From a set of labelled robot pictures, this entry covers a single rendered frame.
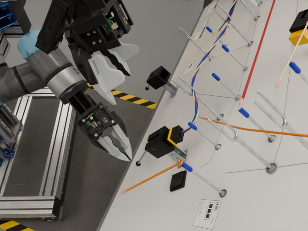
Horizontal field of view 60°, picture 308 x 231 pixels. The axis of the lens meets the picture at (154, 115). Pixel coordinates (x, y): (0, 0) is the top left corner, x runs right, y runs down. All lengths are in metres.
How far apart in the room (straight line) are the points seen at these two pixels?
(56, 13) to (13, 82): 0.32
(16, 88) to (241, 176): 0.55
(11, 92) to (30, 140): 1.07
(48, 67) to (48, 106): 1.27
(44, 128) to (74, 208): 0.52
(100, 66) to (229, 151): 0.28
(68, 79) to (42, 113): 1.27
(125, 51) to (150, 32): 2.09
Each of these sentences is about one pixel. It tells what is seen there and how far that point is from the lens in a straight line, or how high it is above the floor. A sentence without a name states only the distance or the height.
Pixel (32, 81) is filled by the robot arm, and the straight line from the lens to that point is 0.73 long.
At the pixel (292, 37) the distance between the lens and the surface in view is 0.52.
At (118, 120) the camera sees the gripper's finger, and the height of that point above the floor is 1.10.
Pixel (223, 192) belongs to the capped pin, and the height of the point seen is 1.20.
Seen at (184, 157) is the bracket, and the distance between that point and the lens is 0.62.
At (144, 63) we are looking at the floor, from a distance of 2.30.
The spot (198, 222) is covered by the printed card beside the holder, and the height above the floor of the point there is 1.17.
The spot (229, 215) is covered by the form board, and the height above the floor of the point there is 1.22.
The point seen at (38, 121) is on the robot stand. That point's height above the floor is 0.21.
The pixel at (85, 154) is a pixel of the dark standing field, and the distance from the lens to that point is 1.87.
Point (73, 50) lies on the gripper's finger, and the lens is 0.44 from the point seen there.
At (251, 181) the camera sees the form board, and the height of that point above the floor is 1.24.
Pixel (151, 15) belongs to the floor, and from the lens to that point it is 2.78.
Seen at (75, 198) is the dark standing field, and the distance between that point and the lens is 1.78.
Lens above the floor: 1.65
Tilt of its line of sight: 57 degrees down
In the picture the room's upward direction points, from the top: straight up
